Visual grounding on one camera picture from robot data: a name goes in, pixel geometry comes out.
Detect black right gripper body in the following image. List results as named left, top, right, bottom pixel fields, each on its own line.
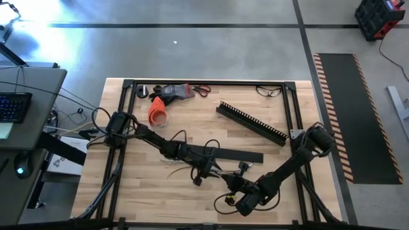
left=225, top=174, right=259, bottom=196

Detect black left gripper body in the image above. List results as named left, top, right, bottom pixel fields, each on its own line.
left=183, top=146, right=217, bottom=176

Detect yellow cable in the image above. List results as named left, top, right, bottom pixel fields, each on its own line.
left=165, top=165, right=193, bottom=180

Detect black slotted cable duct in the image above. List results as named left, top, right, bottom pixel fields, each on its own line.
left=216, top=101, right=289, bottom=147

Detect orange tape roll dispenser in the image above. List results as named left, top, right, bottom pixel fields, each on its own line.
left=147, top=96, right=169, bottom=127

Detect grey work glove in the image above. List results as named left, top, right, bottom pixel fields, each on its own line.
left=159, top=83, right=196, bottom=100

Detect black work glove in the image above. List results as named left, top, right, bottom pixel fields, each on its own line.
left=149, top=85, right=176, bottom=106

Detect clear safety glasses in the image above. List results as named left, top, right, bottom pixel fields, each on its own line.
left=255, top=85, right=282, bottom=98

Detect black round tape roll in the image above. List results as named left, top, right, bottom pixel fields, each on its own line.
left=135, top=84, right=150, bottom=98

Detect black hazard-striped floor mat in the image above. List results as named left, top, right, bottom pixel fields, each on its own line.
left=313, top=52, right=404, bottom=185

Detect white cardboard box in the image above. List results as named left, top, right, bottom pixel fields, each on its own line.
left=46, top=135, right=89, bottom=176

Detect grey desk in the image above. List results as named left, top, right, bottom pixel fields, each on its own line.
left=0, top=66, right=68, bottom=226

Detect grey metal beam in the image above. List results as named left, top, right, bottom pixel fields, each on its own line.
left=386, top=85, right=409, bottom=141

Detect black computer mouse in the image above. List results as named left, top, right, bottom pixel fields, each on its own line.
left=13, top=150, right=33, bottom=179

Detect black keyboard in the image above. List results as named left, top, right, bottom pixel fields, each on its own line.
left=0, top=92, right=33, bottom=124

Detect green sticky note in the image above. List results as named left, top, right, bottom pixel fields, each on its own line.
left=0, top=122, right=14, bottom=140

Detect black red tool box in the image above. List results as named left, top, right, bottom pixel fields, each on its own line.
left=354, top=0, right=406, bottom=42

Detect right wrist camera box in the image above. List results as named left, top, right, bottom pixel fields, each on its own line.
left=238, top=161, right=253, bottom=175

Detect black flat duct cover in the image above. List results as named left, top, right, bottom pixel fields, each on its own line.
left=188, top=144, right=265, bottom=164

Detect red-handled scissors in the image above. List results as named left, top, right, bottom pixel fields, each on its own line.
left=192, top=84, right=212, bottom=98

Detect black aluminium table frame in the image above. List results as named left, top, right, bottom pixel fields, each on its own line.
left=72, top=79, right=344, bottom=230

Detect black floor cable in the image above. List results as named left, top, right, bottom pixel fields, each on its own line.
left=378, top=34, right=409, bottom=83

